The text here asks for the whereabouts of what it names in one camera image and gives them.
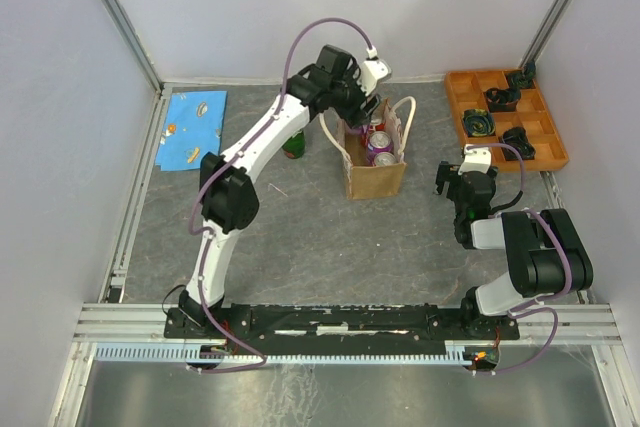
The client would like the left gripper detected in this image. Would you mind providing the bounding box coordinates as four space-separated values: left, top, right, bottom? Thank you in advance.
330 64 383 130

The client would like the purple soda can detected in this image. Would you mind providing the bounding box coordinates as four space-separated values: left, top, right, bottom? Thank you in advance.
344 121 369 136
366 131 393 164

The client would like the green glass bottle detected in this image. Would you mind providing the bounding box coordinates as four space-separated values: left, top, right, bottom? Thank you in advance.
282 129 306 159

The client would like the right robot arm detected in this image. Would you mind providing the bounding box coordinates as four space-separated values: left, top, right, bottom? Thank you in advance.
435 161 594 338

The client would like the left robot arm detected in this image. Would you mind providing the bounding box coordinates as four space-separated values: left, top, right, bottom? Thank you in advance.
178 45 391 337

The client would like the silver top soda can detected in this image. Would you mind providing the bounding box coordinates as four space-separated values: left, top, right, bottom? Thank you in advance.
372 152 397 167

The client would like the rolled blue yellow sock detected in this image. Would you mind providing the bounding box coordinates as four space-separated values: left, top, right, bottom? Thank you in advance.
462 109 496 138

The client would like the rolled black sock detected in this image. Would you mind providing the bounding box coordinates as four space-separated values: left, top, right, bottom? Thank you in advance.
500 126 536 160

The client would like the orange wooden divider tray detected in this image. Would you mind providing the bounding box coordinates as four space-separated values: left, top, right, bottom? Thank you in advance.
444 70 569 171

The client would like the rolled dark sock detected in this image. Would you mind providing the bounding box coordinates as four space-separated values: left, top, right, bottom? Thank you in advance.
505 60 536 90
484 87 521 113

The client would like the blue patterned cloth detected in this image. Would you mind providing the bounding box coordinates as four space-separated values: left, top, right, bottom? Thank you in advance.
155 91 227 172

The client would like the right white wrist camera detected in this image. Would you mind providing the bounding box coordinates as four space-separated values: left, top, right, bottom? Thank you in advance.
458 144 492 175

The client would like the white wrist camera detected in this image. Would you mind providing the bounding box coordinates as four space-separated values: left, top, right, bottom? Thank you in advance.
458 144 492 175
359 47 392 96

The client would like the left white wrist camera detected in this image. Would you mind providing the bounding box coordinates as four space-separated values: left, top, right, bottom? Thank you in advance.
359 47 392 96

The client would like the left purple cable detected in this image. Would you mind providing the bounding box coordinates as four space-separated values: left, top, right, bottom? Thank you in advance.
188 18 376 375

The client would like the purple cable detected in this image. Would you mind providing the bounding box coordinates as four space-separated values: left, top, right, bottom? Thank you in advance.
188 18 376 375
479 142 575 377

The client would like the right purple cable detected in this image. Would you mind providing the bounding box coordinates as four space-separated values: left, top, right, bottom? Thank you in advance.
479 142 575 377

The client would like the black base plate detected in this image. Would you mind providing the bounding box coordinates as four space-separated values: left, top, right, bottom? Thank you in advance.
163 302 521 356

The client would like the aluminium frame rail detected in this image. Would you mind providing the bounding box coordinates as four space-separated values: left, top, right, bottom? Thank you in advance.
73 304 621 346

